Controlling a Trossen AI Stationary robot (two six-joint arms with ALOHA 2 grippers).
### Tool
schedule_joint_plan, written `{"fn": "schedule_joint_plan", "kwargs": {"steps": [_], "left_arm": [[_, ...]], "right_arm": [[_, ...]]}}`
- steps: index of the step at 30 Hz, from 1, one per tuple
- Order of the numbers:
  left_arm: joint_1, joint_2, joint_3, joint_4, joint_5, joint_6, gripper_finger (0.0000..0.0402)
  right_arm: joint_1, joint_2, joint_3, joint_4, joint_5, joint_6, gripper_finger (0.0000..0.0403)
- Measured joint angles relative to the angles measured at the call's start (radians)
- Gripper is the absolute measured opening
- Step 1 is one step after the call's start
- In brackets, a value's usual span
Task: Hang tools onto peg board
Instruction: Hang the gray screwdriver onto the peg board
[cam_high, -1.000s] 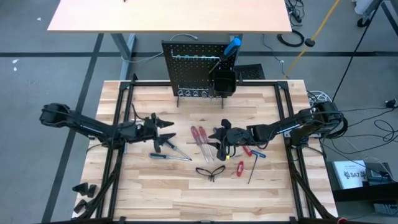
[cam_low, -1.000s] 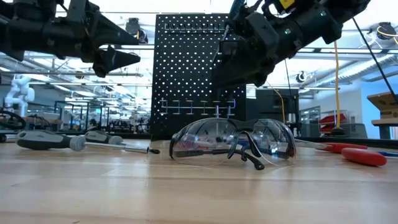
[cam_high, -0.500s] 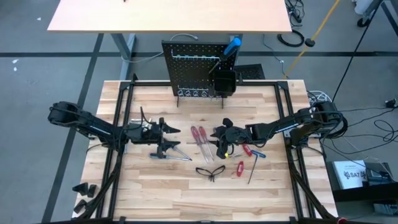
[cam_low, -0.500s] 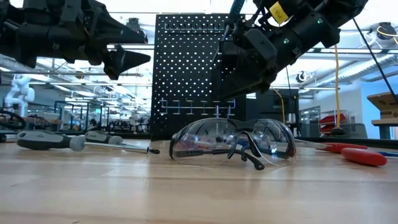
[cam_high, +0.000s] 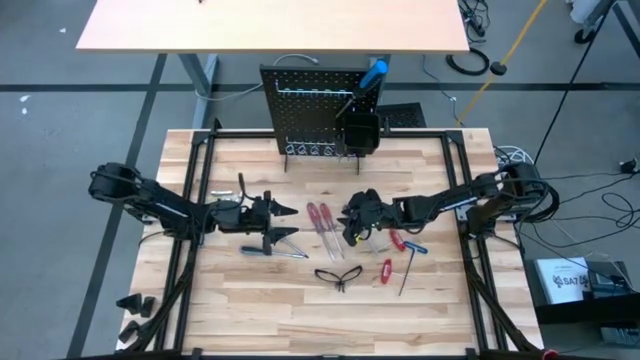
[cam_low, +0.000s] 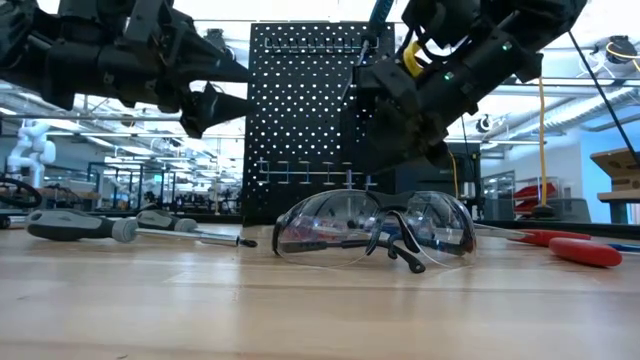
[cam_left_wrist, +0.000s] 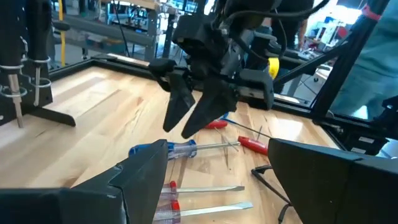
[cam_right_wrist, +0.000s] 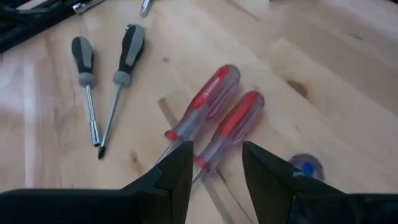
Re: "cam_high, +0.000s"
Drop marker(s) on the chrome hook rail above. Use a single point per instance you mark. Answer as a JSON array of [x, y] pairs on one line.
[[300, 92]]

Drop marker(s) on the small red object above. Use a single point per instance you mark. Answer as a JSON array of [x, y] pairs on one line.
[[550, 354]]

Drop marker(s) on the long black screwdriver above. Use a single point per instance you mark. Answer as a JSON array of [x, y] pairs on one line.
[[340, 145]]

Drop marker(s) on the white printed box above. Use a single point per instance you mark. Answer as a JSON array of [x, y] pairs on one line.
[[562, 280]]

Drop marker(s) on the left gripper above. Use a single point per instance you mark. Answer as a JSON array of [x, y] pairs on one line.
[[245, 217]]

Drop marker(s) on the black metal pegboard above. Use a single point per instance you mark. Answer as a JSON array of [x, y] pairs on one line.
[[310, 120]]

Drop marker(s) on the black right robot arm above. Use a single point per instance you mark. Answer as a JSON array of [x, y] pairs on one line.
[[450, 202]]

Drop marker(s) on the black aluminium table frame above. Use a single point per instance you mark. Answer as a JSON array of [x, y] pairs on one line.
[[240, 134]]

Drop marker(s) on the large blue black screwdriver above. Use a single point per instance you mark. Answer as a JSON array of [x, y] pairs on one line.
[[375, 75]]

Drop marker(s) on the black grey device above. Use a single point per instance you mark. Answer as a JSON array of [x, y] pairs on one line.
[[607, 280]]

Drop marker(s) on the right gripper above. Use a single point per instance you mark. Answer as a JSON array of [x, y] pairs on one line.
[[372, 210]]

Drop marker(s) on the black low shelf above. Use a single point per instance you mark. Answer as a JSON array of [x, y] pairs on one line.
[[590, 312]]

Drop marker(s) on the light wooden desk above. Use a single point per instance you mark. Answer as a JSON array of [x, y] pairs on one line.
[[275, 25]]

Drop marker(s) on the large red clear screwdriver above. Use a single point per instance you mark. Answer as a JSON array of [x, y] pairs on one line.
[[314, 217]]

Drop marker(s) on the black plug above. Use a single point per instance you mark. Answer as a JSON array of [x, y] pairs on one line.
[[629, 166]]

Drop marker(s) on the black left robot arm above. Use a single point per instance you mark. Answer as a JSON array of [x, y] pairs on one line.
[[160, 202]]

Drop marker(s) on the black spare plastic part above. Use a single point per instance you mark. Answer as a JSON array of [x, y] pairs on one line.
[[129, 331], [129, 303], [148, 306]]

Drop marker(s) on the office chair base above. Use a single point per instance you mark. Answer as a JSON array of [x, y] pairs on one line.
[[582, 35]]

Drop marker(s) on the black grid floor mat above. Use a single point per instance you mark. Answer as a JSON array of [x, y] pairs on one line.
[[405, 117]]

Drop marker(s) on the black plastic pegboard bin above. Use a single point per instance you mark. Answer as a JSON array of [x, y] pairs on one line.
[[361, 137]]

